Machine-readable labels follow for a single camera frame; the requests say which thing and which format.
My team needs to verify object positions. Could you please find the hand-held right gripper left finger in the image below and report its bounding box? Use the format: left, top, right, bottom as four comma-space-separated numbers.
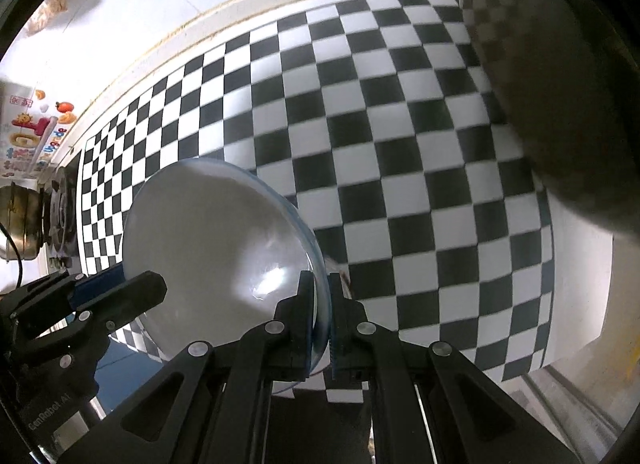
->
57, 270, 321, 464

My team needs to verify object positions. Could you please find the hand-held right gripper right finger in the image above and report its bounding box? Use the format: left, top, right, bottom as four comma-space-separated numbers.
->
326, 273, 581, 464

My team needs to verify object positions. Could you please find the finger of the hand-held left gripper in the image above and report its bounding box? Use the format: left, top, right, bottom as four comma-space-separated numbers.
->
20, 271, 168, 385
0, 263, 126, 345

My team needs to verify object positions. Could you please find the clear glass plate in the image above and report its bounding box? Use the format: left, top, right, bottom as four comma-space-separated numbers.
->
121, 158, 332, 380

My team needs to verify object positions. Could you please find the black gas stove burner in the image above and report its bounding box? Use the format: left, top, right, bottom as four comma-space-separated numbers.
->
42, 157, 83, 270

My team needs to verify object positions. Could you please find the brass pot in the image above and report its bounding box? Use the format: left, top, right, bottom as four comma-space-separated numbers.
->
0, 183, 47, 262

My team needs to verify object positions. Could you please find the black and white checkered mat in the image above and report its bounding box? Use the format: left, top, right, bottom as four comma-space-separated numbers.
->
75, 0, 556, 404

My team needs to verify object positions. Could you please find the clear bag of brown food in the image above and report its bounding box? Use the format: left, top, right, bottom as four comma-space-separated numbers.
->
24, 0, 101, 36

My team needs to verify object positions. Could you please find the dark translucent blurred object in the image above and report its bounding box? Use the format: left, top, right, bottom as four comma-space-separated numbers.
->
457, 0, 640, 237

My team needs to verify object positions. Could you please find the black cable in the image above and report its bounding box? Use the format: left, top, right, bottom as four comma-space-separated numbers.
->
0, 221, 25, 290

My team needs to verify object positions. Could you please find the colourful cartoon wall sticker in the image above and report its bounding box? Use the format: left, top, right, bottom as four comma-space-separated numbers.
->
0, 82, 78, 180

